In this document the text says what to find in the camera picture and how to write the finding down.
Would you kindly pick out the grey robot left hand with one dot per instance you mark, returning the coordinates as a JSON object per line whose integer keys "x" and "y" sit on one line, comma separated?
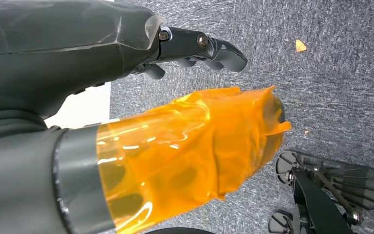
{"x": 61, "y": 45}

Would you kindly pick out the white furniture panel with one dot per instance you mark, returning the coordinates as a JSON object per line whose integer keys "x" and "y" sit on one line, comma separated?
{"x": 83, "y": 106}

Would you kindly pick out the orange paper scrap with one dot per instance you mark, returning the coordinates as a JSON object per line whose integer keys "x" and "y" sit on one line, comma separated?
{"x": 300, "y": 46}

